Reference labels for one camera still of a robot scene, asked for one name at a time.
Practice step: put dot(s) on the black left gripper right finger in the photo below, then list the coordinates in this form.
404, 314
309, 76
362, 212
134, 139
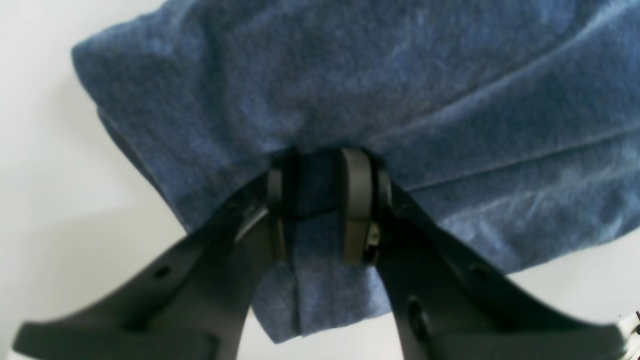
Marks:
448, 302

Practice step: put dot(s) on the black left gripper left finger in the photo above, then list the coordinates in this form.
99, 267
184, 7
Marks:
190, 303

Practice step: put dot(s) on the dark blue t-shirt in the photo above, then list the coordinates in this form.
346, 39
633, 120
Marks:
513, 123

